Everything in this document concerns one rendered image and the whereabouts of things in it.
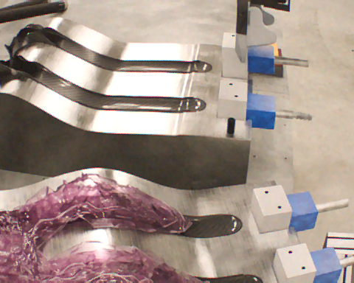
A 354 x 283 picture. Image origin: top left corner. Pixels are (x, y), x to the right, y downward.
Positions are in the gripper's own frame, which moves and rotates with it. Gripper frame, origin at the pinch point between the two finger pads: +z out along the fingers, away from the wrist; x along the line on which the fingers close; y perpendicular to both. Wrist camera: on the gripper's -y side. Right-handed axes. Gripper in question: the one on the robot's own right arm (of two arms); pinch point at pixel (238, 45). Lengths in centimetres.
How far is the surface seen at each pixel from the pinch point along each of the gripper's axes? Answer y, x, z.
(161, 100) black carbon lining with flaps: -9.5, -9.3, 5.2
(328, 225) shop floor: 38, 69, 93
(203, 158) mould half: -3.3, -17.6, 7.7
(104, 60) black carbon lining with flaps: -19.8, 1.3, 5.2
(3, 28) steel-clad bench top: -53, 35, 15
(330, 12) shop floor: 60, 267, 95
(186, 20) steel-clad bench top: -10.8, 38.4, 13.9
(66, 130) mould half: -20.7, -17.5, 5.7
